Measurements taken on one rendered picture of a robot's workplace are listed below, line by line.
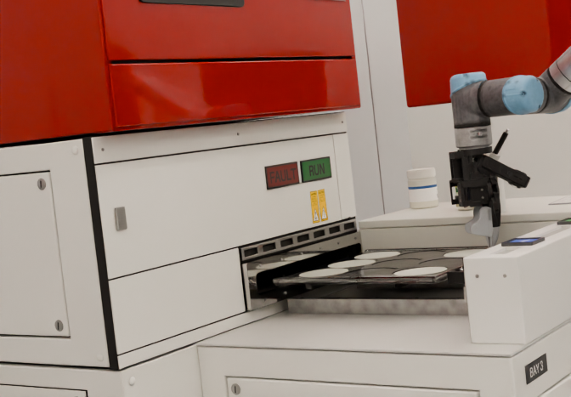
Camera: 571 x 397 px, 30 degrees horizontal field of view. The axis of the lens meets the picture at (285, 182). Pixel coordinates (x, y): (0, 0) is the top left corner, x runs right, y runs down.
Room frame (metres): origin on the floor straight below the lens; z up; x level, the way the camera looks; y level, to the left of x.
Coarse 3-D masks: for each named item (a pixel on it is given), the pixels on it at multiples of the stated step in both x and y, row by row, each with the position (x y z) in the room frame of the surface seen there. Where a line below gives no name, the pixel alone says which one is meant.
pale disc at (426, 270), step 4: (416, 268) 2.06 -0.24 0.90; (420, 268) 2.05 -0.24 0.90; (424, 268) 2.04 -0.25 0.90; (428, 268) 2.04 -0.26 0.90; (432, 268) 2.03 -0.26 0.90; (436, 268) 2.02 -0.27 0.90; (440, 268) 2.02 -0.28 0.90; (444, 268) 2.01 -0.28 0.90; (396, 272) 2.03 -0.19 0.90; (400, 272) 2.02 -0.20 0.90; (404, 272) 2.01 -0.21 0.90; (408, 272) 2.01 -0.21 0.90; (412, 272) 2.00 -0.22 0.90; (416, 272) 2.00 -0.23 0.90; (420, 272) 1.99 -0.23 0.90; (424, 272) 1.98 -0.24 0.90; (428, 272) 1.98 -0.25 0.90; (432, 272) 1.97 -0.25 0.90; (436, 272) 1.96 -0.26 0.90
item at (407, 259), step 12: (372, 252) 2.36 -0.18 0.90; (408, 252) 2.30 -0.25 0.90; (420, 252) 2.28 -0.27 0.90; (432, 252) 2.26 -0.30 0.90; (444, 252) 2.23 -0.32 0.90; (324, 264) 2.25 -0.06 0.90; (372, 264) 2.18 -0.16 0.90; (384, 264) 2.16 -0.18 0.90; (396, 264) 2.14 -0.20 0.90; (408, 264) 2.11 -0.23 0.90; (420, 264) 2.10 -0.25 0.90; (432, 264) 2.08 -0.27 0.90; (444, 264) 2.06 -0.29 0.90; (456, 264) 2.04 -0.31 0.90; (288, 276) 2.13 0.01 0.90; (300, 276) 2.11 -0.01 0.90; (324, 276) 2.08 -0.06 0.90; (336, 276) 2.06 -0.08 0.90; (348, 276) 2.04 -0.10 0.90; (360, 276) 2.02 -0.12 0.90
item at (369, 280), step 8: (280, 280) 2.10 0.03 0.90; (288, 280) 2.09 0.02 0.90; (296, 280) 2.08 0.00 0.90; (304, 280) 2.07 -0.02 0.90; (312, 280) 2.06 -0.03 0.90; (320, 280) 2.05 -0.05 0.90; (328, 280) 2.04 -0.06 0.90; (336, 280) 2.03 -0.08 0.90; (344, 280) 2.02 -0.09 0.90; (352, 280) 2.01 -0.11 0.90; (360, 280) 1.99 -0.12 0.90; (368, 280) 1.98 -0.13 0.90; (376, 280) 1.97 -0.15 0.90; (384, 280) 1.96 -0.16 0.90; (392, 280) 1.96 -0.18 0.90; (400, 280) 1.95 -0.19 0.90; (408, 280) 1.94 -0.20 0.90; (416, 280) 1.93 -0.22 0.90; (424, 280) 1.92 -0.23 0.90; (432, 280) 1.91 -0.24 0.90
